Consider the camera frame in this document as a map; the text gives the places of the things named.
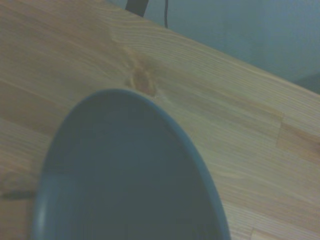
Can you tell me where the dark green round plate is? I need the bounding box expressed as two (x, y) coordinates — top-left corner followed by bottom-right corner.
(29, 88), (231, 240)

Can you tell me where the black camera cable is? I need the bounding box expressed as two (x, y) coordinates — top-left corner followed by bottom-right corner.
(163, 0), (169, 28)

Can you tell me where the black camera stand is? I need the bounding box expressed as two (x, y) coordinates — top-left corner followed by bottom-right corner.
(124, 0), (150, 18)

